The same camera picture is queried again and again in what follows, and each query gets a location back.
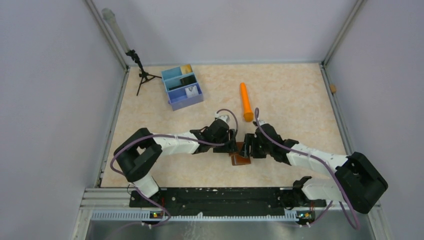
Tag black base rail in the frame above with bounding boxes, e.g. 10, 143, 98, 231
150, 187, 327, 217

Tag blue compartment tray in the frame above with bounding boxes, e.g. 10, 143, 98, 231
161, 66, 204, 111

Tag gold card in tray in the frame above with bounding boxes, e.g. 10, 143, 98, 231
180, 64, 193, 75

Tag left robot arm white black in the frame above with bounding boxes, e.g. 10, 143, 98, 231
113, 115, 232, 207

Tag silver card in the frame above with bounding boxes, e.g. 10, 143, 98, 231
184, 85, 200, 98

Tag white cable duct strip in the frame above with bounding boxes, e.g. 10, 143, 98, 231
91, 210, 299, 222

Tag grey tube on frame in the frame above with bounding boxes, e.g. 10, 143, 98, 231
101, 7, 131, 54

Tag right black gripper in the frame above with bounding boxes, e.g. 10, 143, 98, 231
239, 133, 273, 159

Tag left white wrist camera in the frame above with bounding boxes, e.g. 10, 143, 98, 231
214, 112, 230, 125

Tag orange cylinder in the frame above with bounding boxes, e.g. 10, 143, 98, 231
240, 82, 254, 122

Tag small tan block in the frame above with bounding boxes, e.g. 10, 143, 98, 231
329, 84, 337, 94

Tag black card in tray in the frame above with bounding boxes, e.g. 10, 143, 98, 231
168, 75, 197, 91

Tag small black tripod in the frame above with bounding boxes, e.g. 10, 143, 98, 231
125, 49, 162, 96

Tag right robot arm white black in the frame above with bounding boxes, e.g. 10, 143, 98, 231
240, 123, 389, 214

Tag brown leather card holder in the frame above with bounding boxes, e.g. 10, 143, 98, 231
228, 142, 252, 166

